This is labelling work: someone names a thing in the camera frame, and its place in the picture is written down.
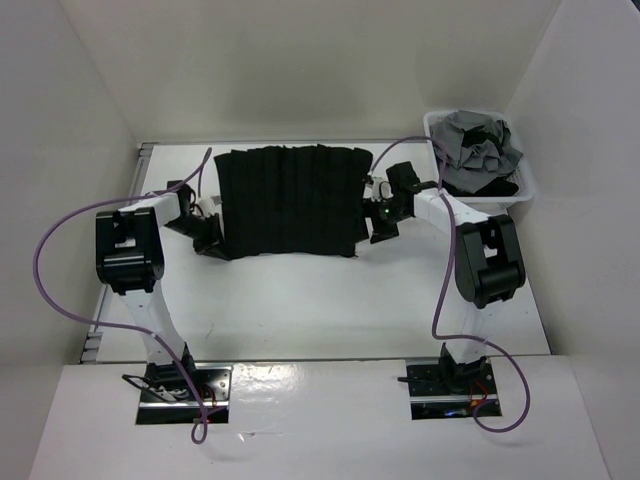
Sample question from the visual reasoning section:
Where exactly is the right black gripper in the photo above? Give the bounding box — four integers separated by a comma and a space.
348, 197, 410, 245

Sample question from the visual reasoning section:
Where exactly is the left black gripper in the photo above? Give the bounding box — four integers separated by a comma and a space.
163, 212, 231, 261

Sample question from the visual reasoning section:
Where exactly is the black skirt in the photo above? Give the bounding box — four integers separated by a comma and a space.
215, 145, 373, 260

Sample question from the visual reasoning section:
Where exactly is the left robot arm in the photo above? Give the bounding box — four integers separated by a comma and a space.
95, 181, 228, 400

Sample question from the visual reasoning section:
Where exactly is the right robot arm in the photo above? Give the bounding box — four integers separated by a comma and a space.
363, 162, 526, 393

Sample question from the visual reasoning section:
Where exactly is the black garment in basket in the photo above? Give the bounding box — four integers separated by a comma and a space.
443, 126, 518, 197

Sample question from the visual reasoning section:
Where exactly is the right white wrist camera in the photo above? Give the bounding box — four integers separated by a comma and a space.
365, 175, 393, 202

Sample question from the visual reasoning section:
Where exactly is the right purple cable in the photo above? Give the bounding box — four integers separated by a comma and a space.
369, 135, 531, 433

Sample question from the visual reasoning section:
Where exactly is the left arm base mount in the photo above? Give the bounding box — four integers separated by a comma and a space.
121, 363, 233, 425

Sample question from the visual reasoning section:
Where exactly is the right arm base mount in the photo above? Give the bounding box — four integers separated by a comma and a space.
397, 359, 502, 420

